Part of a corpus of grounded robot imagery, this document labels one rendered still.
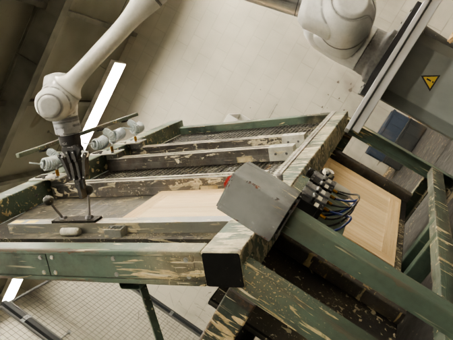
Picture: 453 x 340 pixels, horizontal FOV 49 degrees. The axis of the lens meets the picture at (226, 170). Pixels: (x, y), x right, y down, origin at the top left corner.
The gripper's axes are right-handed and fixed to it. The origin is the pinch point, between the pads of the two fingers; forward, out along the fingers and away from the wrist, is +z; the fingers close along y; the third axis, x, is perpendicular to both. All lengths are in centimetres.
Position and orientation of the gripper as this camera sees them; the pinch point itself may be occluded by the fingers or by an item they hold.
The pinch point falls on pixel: (81, 188)
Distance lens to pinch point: 187.7
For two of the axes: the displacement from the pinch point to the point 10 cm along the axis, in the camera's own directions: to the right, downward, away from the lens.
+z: 1.5, 9.6, 2.4
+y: 9.2, -0.5, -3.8
